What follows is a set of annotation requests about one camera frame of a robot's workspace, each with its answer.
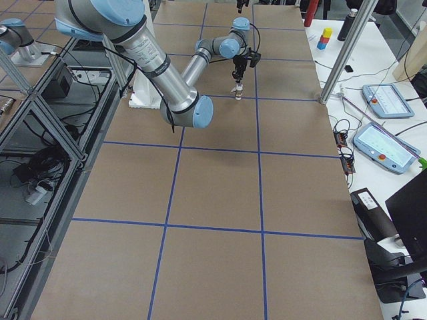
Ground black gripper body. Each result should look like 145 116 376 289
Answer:
233 55 248 71

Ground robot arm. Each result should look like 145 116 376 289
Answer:
55 1 250 128

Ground red bottle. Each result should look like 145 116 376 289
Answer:
304 0 319 27

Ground stacked coloured blocks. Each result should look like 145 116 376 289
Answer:
316 27 333 50

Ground black bottle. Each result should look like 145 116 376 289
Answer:
337 9 358 42

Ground far teach pendant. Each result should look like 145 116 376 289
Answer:
362 84 414 119

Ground teach pendant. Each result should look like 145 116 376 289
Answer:
353 123 420 175
362 84 414 119

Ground near teach pendant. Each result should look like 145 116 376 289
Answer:
353 123 420 175

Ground black laptop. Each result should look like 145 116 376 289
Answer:
386 170 426 259

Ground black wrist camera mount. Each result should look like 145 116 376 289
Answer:
248 50 262 68

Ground black camera cable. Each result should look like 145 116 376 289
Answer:
246 22 262 54

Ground aluminium profile post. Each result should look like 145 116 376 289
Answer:
319 0 378 105

